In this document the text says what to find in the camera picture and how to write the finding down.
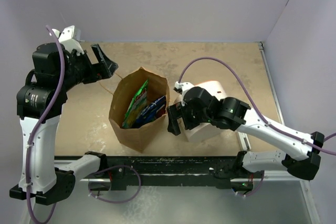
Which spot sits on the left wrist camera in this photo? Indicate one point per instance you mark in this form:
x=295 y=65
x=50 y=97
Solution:
x=70 y=33

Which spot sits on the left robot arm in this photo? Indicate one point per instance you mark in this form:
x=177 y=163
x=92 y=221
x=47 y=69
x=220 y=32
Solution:
x=39 y=107

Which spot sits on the brown paper bag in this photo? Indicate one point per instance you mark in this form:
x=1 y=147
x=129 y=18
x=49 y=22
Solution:
x=137 y=138

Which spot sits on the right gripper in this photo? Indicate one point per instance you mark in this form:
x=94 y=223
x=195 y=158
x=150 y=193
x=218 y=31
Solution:
x=176 y=111

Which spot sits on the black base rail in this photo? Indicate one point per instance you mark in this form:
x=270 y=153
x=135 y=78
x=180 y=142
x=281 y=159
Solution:
x=221 y=172

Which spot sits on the small aluminium bracket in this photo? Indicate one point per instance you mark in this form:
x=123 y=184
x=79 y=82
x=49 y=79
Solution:
x=244 y=142

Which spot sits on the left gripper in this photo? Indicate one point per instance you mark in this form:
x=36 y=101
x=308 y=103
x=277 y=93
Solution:
x=104 y=68

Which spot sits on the green Chuba cassava chips bag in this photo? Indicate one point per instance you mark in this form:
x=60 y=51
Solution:
x=137 y=104

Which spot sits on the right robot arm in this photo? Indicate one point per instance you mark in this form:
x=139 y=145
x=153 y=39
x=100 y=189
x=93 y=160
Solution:
x=297 y=152

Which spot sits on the blue snack packet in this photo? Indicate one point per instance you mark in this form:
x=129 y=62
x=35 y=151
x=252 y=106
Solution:
x=150 y=113

